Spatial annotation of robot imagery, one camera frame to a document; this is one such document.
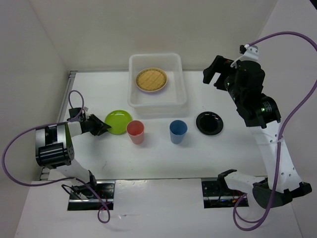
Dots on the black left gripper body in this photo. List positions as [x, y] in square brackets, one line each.
[88, 124]

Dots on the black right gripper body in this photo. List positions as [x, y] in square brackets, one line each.
[230, 84]

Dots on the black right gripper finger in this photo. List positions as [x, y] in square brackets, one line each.
[222, 65]
[209, 73]

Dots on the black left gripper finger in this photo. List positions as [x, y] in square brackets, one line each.
[100, 130]
[98, 124]

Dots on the orange plastic plate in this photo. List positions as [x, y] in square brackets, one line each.
[166, 83]

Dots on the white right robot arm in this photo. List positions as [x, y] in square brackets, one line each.
[261, 115]

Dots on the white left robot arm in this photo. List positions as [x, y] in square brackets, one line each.
[54, 148]

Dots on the translucent white plastic bin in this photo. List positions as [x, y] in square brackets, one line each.
[168, 104]

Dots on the red plastic cup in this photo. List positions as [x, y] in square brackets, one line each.
[135, 130]

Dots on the black glossy plate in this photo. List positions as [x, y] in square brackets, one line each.
[209, 123]

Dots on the blue plastic cup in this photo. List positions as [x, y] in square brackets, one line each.
[178, 129]

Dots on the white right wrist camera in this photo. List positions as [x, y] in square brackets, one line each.
[249, 52]

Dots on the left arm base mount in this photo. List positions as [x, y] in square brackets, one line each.
[82, 199]

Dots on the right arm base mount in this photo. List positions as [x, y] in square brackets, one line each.
[214, 198]

